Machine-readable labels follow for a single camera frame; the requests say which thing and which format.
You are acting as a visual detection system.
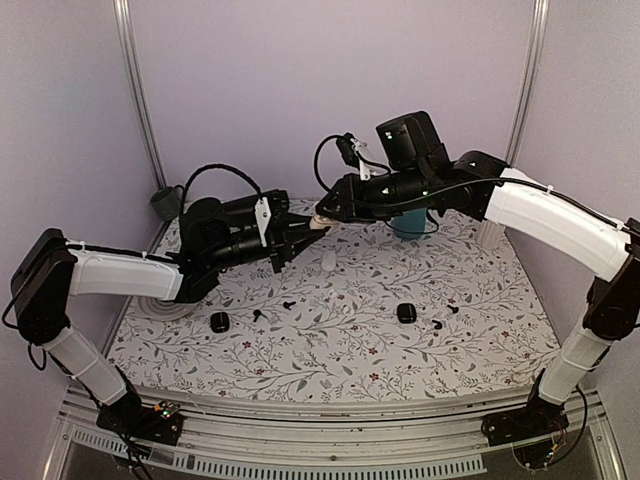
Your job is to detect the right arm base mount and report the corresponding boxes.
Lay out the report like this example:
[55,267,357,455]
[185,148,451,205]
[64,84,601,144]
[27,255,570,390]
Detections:
[481,405,569,446]

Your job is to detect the teal plastic cup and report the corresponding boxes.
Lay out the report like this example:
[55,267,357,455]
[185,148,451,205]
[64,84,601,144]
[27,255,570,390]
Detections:
[391,209,428,239]

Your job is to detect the aluminium frame post left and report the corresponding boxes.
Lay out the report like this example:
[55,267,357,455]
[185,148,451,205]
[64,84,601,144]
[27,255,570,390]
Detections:
[113,0,167,189]

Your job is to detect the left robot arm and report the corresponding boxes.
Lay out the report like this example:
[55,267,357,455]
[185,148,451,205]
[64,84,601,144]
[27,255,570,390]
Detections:
[9,190,327,434]

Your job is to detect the floral patterned table mat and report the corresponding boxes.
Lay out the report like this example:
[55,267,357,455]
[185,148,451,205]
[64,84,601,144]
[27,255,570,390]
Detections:
[108,212,559,403]

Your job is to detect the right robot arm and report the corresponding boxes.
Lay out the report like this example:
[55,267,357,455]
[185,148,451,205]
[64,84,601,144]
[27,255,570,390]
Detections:
[310,111,639,436]

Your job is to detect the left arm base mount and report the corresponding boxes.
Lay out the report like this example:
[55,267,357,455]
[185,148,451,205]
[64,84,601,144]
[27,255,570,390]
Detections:
[96,398,185,446]

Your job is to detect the black earbud case left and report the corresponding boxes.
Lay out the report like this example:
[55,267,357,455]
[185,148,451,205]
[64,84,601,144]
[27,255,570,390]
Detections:
[209,312,230,334]

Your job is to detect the white ribbed vase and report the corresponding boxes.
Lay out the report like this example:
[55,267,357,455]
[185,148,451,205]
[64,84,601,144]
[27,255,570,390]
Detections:
[477,221,504,250]

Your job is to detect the dark green ceramic mug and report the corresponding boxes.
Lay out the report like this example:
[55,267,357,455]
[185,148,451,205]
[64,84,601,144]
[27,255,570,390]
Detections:
[150,185,184,221]

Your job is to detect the white earbud charging case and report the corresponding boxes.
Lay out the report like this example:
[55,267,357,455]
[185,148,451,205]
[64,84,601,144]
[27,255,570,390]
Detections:
[309,214,339,230]

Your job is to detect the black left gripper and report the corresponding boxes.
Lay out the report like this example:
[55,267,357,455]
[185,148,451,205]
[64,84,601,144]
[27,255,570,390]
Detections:
[206,214,326,274]

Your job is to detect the black earbud case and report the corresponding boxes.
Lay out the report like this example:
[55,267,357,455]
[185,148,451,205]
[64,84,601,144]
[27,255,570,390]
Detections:
[209,312,230,334]
[396,303,417,324]

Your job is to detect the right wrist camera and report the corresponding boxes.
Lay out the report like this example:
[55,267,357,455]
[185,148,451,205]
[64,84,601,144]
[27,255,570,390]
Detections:
[336,133,374,181]

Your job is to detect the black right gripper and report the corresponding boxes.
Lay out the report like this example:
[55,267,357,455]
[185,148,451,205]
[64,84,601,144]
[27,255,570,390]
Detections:
[316,164,434,223]

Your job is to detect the white oval earbud case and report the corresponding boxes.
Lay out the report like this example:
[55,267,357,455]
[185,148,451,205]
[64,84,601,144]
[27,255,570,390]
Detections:
[320,251,337,272]

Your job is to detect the white ribbed plate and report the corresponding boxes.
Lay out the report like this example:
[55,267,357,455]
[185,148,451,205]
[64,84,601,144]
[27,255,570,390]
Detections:
[135,297,198,322]

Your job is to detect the black earbud case right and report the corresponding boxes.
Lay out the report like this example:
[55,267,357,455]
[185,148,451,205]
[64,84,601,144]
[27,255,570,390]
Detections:
[396,303,417,324]

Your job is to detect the aluminium front rail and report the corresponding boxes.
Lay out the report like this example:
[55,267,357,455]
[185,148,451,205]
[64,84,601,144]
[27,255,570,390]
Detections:
[43,387,629,479]

